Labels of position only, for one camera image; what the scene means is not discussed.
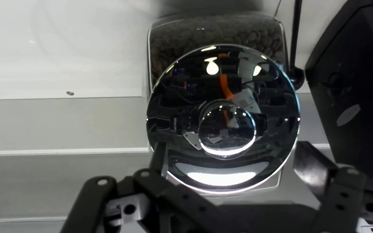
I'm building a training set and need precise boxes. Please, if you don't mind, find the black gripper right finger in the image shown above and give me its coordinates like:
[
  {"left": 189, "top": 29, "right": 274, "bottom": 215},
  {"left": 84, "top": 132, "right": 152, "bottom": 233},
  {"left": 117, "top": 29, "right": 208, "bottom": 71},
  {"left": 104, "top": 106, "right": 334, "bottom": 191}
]
[{"left": 294, "top": 141, "right": 366, "bottom": 233}]

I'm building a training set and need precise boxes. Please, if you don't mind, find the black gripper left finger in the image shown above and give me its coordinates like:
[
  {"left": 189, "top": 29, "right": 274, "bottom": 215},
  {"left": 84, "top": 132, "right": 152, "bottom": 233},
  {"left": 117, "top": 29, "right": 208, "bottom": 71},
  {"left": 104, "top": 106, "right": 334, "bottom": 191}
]
[{"left": 59, "top": 141, "right": 222, "bottom": 233}]

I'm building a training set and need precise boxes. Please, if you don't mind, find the silver domed jar lid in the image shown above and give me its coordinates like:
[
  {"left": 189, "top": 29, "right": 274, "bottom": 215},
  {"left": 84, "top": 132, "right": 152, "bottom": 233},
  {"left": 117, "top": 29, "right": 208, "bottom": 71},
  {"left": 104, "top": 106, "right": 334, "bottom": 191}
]
[{"left": 146, "top": 44, "right": 300, "bottom": 194}]

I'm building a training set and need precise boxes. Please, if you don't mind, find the black coffee grinder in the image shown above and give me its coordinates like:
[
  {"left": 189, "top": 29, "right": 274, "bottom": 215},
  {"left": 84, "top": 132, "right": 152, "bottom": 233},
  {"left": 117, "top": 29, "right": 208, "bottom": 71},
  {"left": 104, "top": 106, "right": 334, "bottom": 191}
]
[{"left": 305, "top": 0, "right": 373, "bottom": 177}]

